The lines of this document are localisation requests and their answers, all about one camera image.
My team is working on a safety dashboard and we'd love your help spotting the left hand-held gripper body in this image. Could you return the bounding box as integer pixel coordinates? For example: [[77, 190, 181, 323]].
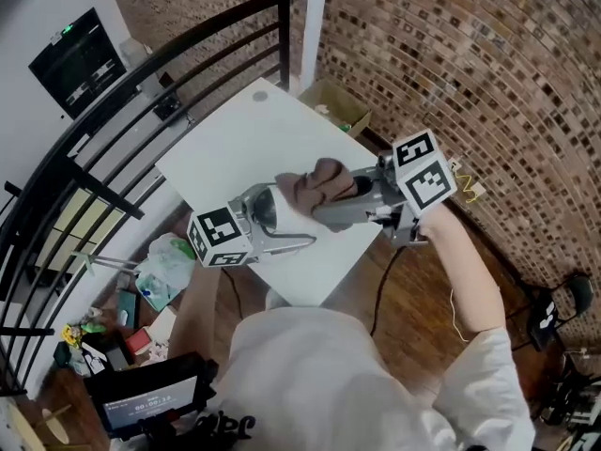
[[186, 194, 265, 269]]

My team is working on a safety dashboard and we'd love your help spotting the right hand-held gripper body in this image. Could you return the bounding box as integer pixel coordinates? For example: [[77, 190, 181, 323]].
[[375, 128, 460, 247]]

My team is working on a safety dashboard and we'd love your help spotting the brown cloth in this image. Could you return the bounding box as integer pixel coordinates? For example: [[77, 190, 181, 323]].
[[274, 157, 359, 234]]

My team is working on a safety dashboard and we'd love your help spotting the person's left forearm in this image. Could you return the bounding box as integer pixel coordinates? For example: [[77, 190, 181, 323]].
[[166, 263, 222, 361]]

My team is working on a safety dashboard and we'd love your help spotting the person's right forearm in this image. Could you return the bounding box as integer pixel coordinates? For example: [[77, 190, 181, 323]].
[[417, 202, 508, 335]]

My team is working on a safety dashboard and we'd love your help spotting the white table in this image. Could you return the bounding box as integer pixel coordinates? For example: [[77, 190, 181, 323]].
[[154, 76, 384, 308]]

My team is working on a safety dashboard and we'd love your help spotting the translucent plastic bag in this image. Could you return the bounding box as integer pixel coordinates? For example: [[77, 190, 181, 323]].
[[139, 232, 197, 295]]

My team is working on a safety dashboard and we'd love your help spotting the cardboard box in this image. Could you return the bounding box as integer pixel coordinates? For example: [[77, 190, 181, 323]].
[[298, 78, 373, 139]]

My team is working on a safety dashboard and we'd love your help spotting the grey metal rod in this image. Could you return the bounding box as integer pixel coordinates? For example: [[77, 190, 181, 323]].
[[69, 250, 142, 276]]

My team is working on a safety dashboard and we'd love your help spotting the teal box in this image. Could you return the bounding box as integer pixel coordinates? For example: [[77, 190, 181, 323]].
[[116, 290, 142, 329]]

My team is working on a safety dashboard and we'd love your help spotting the white flower bouquet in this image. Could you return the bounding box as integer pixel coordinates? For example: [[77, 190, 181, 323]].
[[143, 340, 170, 364]]

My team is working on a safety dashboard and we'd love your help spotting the red box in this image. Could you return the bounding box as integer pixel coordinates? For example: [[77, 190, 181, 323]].
[[125, 327, 152, 356]]

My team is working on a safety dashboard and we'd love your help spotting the black metal railing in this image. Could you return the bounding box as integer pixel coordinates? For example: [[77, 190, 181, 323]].
[[0, 0, 309, 394]]

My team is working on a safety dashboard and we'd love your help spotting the white pillar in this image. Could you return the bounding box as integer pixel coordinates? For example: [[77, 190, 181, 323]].
[[299, 0, 330, 96]]

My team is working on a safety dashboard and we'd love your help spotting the black screen device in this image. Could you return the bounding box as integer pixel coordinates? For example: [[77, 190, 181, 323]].
[[84, 352, 220, 441]]

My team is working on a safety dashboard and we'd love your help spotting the black and white box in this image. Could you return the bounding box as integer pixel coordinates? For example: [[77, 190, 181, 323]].
[[82, 343, 110, 375]]

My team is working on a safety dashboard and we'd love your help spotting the sunflower bouquet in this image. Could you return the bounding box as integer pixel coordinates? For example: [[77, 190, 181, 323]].
[[61, 324, 85, 347]]

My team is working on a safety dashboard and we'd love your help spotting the black folding chair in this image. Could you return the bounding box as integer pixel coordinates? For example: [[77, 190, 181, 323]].
[[509, 272, 595, 351]]

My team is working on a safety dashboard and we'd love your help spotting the wooden stool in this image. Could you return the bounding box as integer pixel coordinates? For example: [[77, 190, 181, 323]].
[[7, 401, 71, 451]]

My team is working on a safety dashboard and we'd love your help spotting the yellow cable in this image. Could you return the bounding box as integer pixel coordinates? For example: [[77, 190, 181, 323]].
[[453, 169, 487, 204]]

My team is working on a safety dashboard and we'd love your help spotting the black cable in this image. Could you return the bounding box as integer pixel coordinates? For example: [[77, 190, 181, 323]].
[[368, 246, 409, 340]]

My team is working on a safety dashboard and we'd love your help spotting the long white cable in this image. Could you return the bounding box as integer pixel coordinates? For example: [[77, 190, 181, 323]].
[[448, 288, 470, 343]]

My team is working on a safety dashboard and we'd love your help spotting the black wall panel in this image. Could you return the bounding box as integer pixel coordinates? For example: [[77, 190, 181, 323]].
[[27, 7, 128, 121]]

